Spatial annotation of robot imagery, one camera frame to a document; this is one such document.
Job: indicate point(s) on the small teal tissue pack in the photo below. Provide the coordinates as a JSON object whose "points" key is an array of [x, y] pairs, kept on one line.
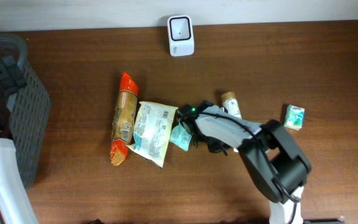
{"points": [[294, 117]]}

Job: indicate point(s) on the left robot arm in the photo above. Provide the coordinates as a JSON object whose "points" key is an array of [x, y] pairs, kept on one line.
{"points": [[15, 206]]}

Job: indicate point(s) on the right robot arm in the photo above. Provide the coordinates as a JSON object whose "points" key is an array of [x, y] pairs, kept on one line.
{"points": [[275, 163]]}

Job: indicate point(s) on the grey plastic basket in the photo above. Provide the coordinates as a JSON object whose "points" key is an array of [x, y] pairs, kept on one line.
{"points": [[29, 107]]}

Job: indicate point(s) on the teal sachet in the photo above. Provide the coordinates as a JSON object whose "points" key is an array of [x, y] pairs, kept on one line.
{"points": [[180, 137]]}

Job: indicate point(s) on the white wet wipes pack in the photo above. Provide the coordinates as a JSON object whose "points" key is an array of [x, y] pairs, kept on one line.
{"points": [[152, 130]]}

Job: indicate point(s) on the white bamboo print tube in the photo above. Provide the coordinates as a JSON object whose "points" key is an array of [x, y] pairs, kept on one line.
{"points": [[230, 103]]}

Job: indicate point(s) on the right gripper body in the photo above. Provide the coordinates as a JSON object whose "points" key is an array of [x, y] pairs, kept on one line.
{"points": [[214, 145]]}

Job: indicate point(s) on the orange cracker snack pack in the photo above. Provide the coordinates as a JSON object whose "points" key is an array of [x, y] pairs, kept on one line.
{"points": [[124, 119]]}

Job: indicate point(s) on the white barcode scanner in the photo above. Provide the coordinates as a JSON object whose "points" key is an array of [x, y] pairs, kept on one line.
{"points": [[180, 36]]}

